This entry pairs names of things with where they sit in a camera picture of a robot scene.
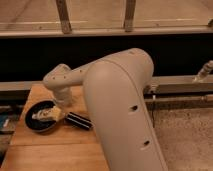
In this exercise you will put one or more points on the black whiteboard eraser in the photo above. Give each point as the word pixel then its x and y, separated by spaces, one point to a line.
pixel 78 121

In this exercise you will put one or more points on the wooden post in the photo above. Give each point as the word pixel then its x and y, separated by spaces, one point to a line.
pixel 63 16
pixel 129 15

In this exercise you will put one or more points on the black frying pan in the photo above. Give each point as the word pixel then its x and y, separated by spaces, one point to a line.
pixel 36 125

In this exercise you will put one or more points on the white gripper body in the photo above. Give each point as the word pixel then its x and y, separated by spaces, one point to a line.
pixel 63 97

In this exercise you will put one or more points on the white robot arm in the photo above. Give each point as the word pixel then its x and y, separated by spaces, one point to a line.
pixel 113 89

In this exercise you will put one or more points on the blue object at left edge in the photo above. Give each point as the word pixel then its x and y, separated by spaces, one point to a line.
pixel 4 120

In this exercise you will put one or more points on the white tube in pan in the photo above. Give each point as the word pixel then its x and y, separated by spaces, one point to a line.
pixel 48 114

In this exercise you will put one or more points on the right wooden post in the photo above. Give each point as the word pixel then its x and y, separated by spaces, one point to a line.
pixel 129 15

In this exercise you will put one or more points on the metal cable connector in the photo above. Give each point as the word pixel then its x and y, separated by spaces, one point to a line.
pixel 204 72

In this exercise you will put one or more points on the left wooden post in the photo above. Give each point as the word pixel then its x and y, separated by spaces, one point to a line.
pixel 63 16

